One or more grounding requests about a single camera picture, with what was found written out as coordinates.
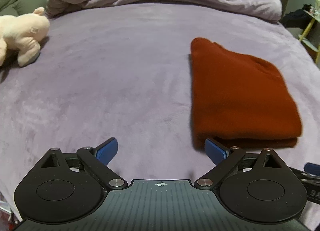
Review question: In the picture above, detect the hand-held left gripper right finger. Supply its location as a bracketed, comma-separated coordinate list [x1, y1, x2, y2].
[194, 138, 284, 190]

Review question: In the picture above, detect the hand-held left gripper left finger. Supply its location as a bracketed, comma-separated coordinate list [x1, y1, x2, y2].
[40, 137, 128, 190]

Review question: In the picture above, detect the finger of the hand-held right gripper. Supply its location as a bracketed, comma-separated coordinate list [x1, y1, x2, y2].
[289, 162, 320, 184]

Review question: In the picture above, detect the red knit garment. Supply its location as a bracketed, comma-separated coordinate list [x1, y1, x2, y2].
[189, 37, 303, 150]

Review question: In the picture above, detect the purple bed sheet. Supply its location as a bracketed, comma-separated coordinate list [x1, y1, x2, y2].
[0, 1, 320, 229]

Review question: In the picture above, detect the yellow side shelf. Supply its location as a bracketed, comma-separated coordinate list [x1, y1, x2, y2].
[298, 0, 320, 55]

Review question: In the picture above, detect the pink plush toy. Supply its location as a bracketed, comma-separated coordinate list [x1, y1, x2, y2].
[0, 7, 50, 68]

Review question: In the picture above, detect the dark cloth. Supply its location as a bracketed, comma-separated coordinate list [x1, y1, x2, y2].
[282, 4, 314, 29]

